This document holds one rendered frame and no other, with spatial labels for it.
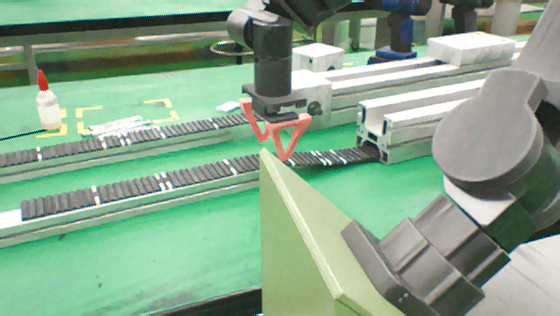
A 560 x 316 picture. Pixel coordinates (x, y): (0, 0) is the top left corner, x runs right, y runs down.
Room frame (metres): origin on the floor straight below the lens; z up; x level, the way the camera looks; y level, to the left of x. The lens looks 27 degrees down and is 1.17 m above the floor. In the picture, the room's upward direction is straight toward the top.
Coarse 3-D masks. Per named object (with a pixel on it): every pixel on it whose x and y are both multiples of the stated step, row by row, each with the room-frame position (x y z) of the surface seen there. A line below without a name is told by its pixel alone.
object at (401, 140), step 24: (408, 96) 0.89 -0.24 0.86; (432, 96) 0.91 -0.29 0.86; (456, 96) 0.93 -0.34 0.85; (360, 120) 0.86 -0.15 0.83; (384, 120) 0.80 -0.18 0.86; (408, 120) 0.79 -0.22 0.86; (432, 120) 0.83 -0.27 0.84; (360, 144) 0.86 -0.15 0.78; (384, 144) 0.79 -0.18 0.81; (408, 144) 0.80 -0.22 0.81
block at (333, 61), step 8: (296, 48) 1.22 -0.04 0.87; (304, 48) 1.22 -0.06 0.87; (312, 48) 1.22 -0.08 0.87; (320, 48) 1.22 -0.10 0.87; (328, 48) 1.22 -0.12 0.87; (336, 48) 1.22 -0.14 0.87; (296, 56) 1.18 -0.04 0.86; (304, 56) 1.16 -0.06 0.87; (312, 56) 1.14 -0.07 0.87; (320, 56) 1.15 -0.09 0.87; (328, 56) 1.17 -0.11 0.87; (336, 56) 1.19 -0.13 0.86; (296, 64) 1.18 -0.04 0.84; (304, 64) 1.16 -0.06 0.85; (312, 64) 1.14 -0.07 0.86; (320, 64) 1.15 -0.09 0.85; (328, 64) 1.17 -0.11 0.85; (336, 64) 1.19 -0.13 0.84; (312, 72) 1.14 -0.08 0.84; (320, 72) 1.15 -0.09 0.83
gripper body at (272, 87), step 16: (256, 64) 0.72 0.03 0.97; (272, 64) 0.71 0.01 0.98; (288, 64) 0.72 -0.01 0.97; (256, 80) 0.72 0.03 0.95; (272, 80) 0.71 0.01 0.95; (288, 80) 0.72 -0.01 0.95; (256, 96) 0.71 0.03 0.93; (272, 96) 0.71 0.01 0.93; (288, 96) 0.71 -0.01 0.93; (304, 96) 0.71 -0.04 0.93; (272, 112) 0.68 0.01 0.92
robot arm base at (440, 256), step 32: (352, 224) 0.35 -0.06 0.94; (416, 224) 0.34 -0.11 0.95; (448, 224) 0.32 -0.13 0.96; (384, 256) 0.32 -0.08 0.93; (416, 256) 0.31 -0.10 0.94; (448, 256) 0.30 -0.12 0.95; (480, 256) 0.30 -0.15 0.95; (384, 288) 0.28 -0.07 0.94; (416, 288) 0.29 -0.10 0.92; (448, 288) 0.29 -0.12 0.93; (480, 288) 0.32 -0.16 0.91
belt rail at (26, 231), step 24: (168, 192) 0.64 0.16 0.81; (192, 192) 0.66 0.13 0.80; (216, 192) 0.67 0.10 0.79; (0, 216) 0.57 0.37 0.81; (48, 216) 0.57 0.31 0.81; (72, 216) 0.58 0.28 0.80; (96, 216) 0.60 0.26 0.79; (120, 216) 0.61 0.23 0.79; (0, 240) 0.54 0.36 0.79; (24, 240) 0.55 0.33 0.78
